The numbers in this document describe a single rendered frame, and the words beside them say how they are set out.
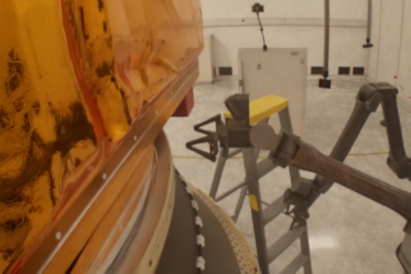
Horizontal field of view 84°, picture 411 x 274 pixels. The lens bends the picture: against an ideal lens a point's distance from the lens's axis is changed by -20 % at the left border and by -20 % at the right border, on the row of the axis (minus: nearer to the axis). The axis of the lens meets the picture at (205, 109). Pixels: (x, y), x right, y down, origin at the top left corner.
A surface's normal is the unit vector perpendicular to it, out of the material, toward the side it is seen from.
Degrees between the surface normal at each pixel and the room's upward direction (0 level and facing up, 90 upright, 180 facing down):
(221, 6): 90
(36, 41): 89
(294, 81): 90
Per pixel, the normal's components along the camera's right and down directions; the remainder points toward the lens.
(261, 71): -0.14, 0.36
